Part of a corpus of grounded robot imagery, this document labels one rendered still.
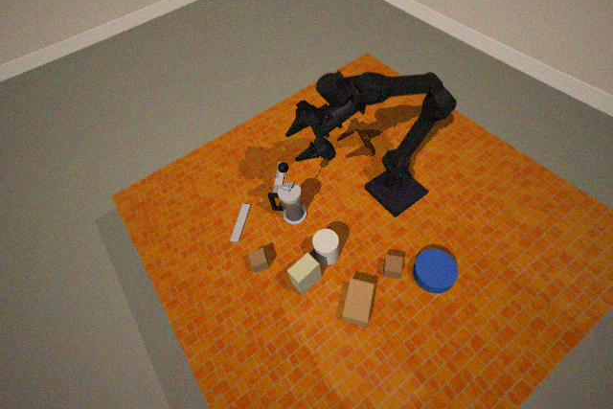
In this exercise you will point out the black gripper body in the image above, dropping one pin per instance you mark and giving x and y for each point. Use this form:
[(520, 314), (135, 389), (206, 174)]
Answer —
[(322, 145)]

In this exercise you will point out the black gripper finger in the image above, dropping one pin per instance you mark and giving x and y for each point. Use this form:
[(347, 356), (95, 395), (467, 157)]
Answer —
[(295, 127), (309, 153)]

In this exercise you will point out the blue cylinder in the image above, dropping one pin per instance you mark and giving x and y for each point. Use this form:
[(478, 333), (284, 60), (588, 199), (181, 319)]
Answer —
[(435, 271)]

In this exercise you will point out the white cylinder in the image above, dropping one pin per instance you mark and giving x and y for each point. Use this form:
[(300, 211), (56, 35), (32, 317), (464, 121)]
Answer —
[(326, 246)]

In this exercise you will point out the pale yellow cube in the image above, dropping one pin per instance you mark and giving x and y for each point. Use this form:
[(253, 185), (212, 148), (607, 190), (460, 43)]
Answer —
[(305, 273)]

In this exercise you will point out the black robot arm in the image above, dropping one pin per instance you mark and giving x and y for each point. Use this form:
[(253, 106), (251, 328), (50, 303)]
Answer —
[(350, 95)]

